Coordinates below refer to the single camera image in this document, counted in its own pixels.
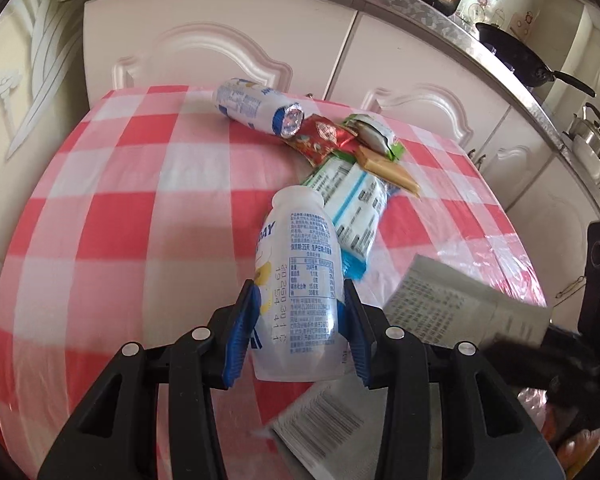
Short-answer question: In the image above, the steel kettle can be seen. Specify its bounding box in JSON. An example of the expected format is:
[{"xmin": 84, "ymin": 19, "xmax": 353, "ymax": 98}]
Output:
[{"xmin": 567, "ymin": 102, "xmax": 600, "ymax": 161}]

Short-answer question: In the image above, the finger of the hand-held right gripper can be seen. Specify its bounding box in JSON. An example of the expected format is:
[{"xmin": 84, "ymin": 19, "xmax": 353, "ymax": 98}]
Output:
[{"xmin": 485, "ymin": 327, "xmax": 600, "ymax": 411}]

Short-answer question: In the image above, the steel-edged kitchen counter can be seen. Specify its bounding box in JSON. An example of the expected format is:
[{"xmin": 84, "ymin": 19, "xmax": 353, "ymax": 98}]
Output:
[{"xmin": 55, "ymin": 0, "xmax": 600, "ymax": 221}]

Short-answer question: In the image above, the black wok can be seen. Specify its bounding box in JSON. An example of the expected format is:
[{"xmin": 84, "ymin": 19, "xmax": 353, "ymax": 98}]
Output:
[{"xmin": 475, "ymin": 22, "xmax": 596, "ymax": 98}]

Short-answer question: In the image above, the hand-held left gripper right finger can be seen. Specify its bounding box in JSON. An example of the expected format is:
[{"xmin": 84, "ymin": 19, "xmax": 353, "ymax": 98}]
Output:
[{"xmin": 343, "ymin": 279, "xmax": 566, "ymax": 480}]

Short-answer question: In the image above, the gold snack packet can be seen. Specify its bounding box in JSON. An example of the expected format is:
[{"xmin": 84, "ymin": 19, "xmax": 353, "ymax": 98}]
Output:
[{"xmin": 355, "ymin": 145, "xmax": 421, "ymax": 198}]

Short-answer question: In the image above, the grey printed paper packet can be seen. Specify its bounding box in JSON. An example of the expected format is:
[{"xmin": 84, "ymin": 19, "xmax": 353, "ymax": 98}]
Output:
[{"xmin": 270, "ymin": 254, "xmax": 553, "ymax": 480}]

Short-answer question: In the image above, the cream cabinet door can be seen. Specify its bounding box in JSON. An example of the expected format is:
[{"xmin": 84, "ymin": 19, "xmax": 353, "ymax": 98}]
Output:
[
  {"xmin": 330, "ymin": 12, "xmax": 513, "ymax": 146},
  {"xmin": 505, "ymin": 150, "xmax": 600, "ymax": 246},
  {"xmin": 82, "ymin": 0, "xmax": 358, "ymax": 111},
  {"xmin": 467, "ymin": 105, "xmax": 566, "ymax": 211}
]

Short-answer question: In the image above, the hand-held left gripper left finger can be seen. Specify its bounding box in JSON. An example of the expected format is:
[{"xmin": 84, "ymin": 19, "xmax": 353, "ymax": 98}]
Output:
[{"xmin": 37, "ymin": 279, "xmax": 262, "ymax": 480}]

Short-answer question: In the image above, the white and blue snack packet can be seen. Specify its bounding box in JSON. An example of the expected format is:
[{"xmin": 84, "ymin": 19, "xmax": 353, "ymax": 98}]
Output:
[{"xmin": 325, "ymin": 162, "xmax": 401, "ymax": 281}]

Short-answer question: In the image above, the white bottle with foil lid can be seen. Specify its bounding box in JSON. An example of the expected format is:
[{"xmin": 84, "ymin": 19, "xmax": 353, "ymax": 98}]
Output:
[{"xmin": 212, "ymin": 77, "xmax": 307, "ymax": 137}]

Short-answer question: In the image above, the red checkered tablecloth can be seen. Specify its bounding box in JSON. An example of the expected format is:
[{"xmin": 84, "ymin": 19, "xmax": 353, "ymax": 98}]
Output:
[{"xmin": 0, "ymin": 85, "xmax": 551, "ymax": 480}]

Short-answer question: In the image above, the red snack wrapper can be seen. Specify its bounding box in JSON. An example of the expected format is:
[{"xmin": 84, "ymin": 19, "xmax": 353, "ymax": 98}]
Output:
[{"xmin": 282, "ymin": 115, "xmax": 361, "ymax": 167}]

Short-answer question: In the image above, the white yogurt bottle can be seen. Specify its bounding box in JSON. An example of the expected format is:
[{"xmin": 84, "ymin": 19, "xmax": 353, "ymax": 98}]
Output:
[{"xmin": 250, "ymin": 185, "xmax": 352, "ymax": 382}]

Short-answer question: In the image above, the white and green snack packet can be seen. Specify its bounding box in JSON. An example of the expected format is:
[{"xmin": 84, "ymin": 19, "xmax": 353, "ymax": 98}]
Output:
[{"xmin": 300, "ymin": 156, "xmax": 353, "ymax": 201}]

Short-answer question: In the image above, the green snack wrapper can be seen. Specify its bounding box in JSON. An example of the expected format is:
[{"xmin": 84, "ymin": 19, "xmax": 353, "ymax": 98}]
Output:
[{"xmin": 341, "ymin": 114, "xmax": 407, "ymax": 162}]

